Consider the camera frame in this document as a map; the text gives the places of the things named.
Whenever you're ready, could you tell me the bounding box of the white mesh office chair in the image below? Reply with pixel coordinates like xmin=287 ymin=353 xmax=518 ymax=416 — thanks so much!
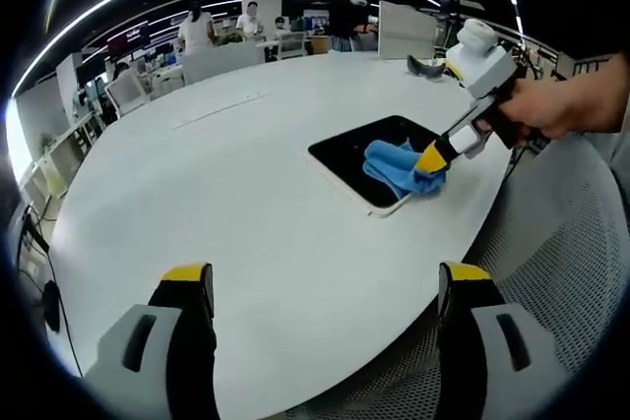
xmin=289 ymin=142 xmax=630 ymax=420

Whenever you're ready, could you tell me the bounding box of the dark curved object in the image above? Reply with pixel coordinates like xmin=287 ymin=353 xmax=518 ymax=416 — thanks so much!
xmin=406 ymin=53 xmax=448 ymax=81

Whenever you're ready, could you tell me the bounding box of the dark tripod stand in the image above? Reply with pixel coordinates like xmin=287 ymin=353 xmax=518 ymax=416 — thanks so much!
xmin=439 ymin=0 xmax=467 ymax=50

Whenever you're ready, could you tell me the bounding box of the grey partition panel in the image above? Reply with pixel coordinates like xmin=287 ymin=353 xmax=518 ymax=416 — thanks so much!
xmin=377 ymin=0 xmax=438 ymax=62

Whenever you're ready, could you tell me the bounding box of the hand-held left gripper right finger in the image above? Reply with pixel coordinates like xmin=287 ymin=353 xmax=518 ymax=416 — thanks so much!
xmin=437 ymin=260 xmax=563 ymax=420

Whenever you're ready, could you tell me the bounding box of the person's right hand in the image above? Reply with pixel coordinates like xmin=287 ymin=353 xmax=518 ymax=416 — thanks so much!
xmin=491 ymin=63 xmax=595 ymax=145

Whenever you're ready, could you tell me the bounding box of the grey office chair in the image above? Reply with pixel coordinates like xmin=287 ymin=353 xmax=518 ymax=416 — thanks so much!
xmin=104 ymin=77 xmax=153 ymax=117
xmin=277 ymin=30 xmax=307 ymax=61

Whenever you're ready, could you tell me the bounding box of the small black device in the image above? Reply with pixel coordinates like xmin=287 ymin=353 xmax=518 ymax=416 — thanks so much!
xmin=41 ymin=279 xmax=64 ymax=333

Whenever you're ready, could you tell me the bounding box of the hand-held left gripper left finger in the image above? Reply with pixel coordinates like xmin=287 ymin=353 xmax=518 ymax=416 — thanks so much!
xmin=83 ymin=262 xmax=219 ymax=420

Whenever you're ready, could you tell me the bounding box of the white pillar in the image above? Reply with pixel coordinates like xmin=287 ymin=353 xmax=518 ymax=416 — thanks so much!
xmin=240 ymin=0 xmax=285 ymax=33

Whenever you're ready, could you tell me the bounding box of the blue cleaning cloth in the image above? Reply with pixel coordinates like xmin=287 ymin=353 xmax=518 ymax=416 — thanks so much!
xmin=362 ymin=137 xmax=448 ymax=198

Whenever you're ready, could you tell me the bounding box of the black cable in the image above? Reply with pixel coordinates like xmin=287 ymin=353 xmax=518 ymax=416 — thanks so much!
xmin=19 ymin=203 xmax=84 ymax=378

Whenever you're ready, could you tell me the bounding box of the person's grey shirt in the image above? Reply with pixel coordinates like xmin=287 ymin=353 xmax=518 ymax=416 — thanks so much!
xmin=598 ymin=133 xmax=630 ymax=185

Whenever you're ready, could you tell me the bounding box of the black tablet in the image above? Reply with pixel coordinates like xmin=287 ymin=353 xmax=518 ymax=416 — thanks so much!
xmin=307 ymin=114 xmax=447 ymax=218

